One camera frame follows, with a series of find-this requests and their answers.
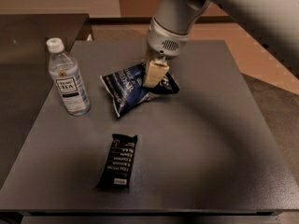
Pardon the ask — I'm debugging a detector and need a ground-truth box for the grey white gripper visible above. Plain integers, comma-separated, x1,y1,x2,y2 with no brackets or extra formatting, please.
143,17,190,88

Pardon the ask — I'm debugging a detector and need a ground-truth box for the blue kettle chip bag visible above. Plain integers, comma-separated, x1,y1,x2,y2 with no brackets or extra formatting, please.
100,63,179,118

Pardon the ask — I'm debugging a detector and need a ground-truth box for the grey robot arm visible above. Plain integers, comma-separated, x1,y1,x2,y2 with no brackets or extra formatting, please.
146,0,299,76

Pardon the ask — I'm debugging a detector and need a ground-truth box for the clear plastic tea bottle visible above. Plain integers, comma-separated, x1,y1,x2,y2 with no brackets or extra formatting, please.
46,37,91,116

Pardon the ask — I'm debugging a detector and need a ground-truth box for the black snack bar wrapper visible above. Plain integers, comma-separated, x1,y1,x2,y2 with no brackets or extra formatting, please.
96,133,138,189

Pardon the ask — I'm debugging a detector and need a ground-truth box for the dark side table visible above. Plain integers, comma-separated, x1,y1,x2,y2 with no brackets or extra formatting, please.
0,14,93,187

